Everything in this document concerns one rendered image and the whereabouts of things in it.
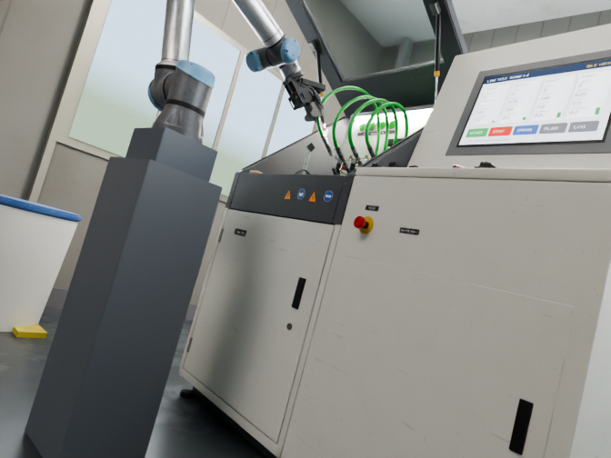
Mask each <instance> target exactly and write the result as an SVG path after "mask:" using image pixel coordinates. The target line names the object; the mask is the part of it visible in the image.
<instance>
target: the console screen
mask: <svg viewBox="0 0 611 458"><path fill-rule="evenodd" d="M504 154H611V49H608V50H603V51H598V52H593V53H587V54H581V55H571V56H566V57H560V58H556V59H550V60H545V61H539V62H534V63H528V64H522V65H512V66H508V67H502V68H497V69H491V70H485V71H480V72H479V74H478V77H477V79H476V82H475V84H474V87H473V89H472V91H471V94H470V96H469V98H468V100H467V103H466V106H465V109H464V111H463V113H462V115H461V117H460V120H459V122H458V125H457V127H456V130H455V132H454V135H453V137H452V140H451V142H450V144H449V146H448V148H447V151H446V156H449V155H504Z"/></svg>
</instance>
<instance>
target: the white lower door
mask: <svg viewBox="0 0 611 458"><path fill-rule="evenodd" d="M334 230H335V225H331V224H320V223H314V222H308V221H302V220H296V219H290V218H284V217H277V216H272V215H265V214H254V213H248V212H242V211H237V210H230V209H228V212H227V215H226V219H225V224H224V227H223V228H222V229H221V232H220V235H219V238H218V242H219V244H218V246H217V250H216V253H215V259H214V262H213V265H212V269H211V272H210V275H209V278H208V282H207V285H206V289H205V294H204V297H203V301H202V303H201V307H200V310H199V314H198V316H197V320H196V323H195V329H194V332H193V335H192V337H190V340H189V344H188V346H187V350H186V351H187V355H186V359H185V364H184V368H185V369H186V370H187V371H188V372H189V373H190V374H192V375H193V376H194V377H195V378H196V379H198V380H199V381H200V382H201V383H203V384H204V385H205V386H207V387H208V388H209V389H210V390H211V391H213V392H214V393H215V394H217V395H218V396H219V397H220V398H222V399H223V400H224V401H225V402H226V403H228V404H229V405H230V406H232V407H233V408H234V409H235V410H237V411H238V412H239V413H240V414H242V415H243V416H244V417H245V418H246V419H247V420H248V421H249V422H251V423H252V424H253V425H254V426H256V427H257V428H258V429H259V430H261V431H262V432H263V433H264V434H266V435H267V436H268V437H269V438H271V439H272V440H273V441H274V442H276V443H278V440H279V436H280V433H281V430H282V426H283V422H284V419H285V413H286V409H287V406H288V403H289V399H290V395H291V392H292V388H293V385H294V381H295V375H296V371H297V368H298V365H299V361H300V357H301V353H302V351H303V347H304V343H305V339H306V334H307V330H308V326H309V323H310V320H311V316H312V312H313V309H314V305H315V302H316V296H317V292H318V288H319V285H320V282H321V278H322V274H323V271H324V268H325V264H326V258H327V255H328V251H329V247H330V244H331V240H332V237H333V233H334Z"/></svg>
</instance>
